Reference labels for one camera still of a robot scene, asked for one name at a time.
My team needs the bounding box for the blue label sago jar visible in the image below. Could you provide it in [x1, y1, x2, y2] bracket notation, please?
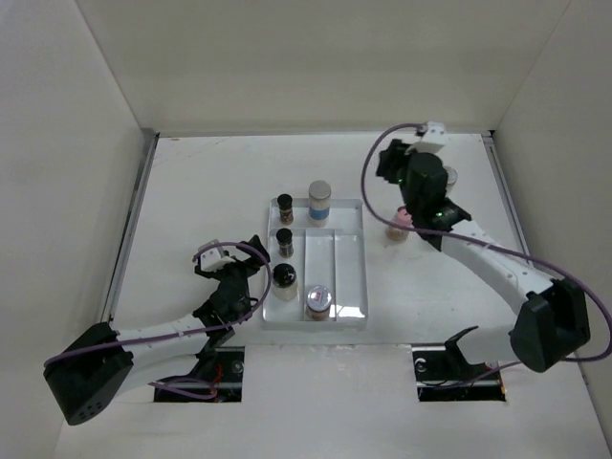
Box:
[444, 165, 458, 193]

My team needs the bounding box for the black knob cap grinder bottle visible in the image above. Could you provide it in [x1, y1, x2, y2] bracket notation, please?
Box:
[272, 263, 298, 301]

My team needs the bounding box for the white lid orange label jar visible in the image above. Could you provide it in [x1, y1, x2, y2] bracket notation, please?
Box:
[305, 285, 333, 320]

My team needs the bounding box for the silver lid beige jar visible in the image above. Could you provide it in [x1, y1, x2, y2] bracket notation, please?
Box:
[308, 180, 332, 227]

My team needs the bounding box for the small black cap spice bottle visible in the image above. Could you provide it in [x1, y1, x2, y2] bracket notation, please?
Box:
[276, 193, 294, 226]

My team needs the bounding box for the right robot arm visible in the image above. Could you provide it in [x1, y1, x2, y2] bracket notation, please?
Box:
[376, 140, 591, 379]

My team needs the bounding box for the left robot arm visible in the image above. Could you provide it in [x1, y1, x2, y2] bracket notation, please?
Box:
[43, 236, 272, 426]

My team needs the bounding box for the pink cap seasoning bottle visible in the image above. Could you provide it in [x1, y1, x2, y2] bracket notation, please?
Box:
[386, 207, 412, 243]

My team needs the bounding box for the white plastic organizer tray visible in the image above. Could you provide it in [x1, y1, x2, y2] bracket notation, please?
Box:
[262, 198, 368, 332]

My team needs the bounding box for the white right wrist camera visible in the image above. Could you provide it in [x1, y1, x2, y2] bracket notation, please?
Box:
[412, 120, 448, 154]

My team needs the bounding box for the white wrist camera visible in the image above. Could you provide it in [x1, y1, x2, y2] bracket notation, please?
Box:
[196, 240, 233, 273]
[412, 120, 448, 154]

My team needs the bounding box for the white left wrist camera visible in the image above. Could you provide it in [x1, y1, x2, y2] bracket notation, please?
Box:
[196, 240, 233, 273]

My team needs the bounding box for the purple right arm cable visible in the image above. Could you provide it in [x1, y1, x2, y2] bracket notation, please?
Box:
[361, 122, 611, 391]

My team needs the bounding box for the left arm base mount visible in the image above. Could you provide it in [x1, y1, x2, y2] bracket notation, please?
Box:
[153, 346, 246, 404]

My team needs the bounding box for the aluminium table edge rail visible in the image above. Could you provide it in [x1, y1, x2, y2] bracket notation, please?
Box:
[93, 127, 159, 323]

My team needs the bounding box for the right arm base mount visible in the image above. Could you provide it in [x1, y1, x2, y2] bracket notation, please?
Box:
[411, 326, 506, 403]

